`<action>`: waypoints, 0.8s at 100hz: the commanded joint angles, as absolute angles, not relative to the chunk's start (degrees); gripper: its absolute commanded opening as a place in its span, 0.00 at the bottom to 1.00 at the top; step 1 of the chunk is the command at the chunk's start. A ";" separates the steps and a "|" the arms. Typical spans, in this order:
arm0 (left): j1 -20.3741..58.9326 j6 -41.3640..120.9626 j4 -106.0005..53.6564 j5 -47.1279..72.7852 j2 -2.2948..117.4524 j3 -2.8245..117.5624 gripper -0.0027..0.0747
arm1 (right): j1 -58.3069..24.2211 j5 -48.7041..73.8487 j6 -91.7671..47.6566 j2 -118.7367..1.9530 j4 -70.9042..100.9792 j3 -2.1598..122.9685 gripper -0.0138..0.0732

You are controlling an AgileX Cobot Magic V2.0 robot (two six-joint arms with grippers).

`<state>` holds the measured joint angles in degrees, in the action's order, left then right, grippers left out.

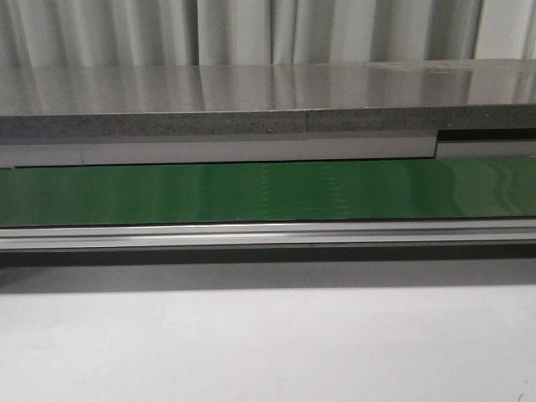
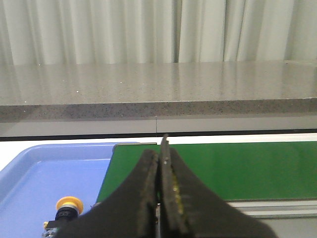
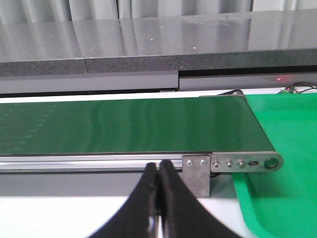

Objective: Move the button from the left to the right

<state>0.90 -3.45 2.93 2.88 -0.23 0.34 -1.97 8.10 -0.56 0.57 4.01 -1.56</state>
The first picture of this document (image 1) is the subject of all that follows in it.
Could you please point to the white pleated curtain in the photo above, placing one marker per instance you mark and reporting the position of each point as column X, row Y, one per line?
column 135, row 33

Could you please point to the grey stone counter slab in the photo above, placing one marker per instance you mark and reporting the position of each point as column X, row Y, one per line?
column 157, row 101

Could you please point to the grey conveyor rear rail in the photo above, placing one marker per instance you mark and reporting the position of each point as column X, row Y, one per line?
column 311, row 146

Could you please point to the aluminium conveyor front rail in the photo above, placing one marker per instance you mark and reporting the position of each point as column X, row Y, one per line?
column 290, row 233

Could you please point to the green conveyor belt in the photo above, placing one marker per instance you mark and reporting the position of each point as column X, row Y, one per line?
column 474, row 187

